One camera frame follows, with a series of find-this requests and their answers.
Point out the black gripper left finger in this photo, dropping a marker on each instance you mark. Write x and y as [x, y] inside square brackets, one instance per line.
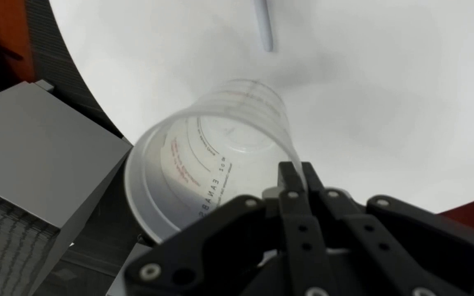
[247, 248]

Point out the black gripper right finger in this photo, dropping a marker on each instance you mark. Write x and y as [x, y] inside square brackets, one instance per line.
[393, 248]

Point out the clear plastic measuring cup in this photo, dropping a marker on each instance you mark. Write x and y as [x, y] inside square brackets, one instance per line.
[225, 144]

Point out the black capped grey pen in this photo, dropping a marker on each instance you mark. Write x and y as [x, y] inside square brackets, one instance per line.
[263, 24]

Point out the grey metal box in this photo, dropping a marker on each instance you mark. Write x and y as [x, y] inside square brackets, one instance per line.
[54, 167]

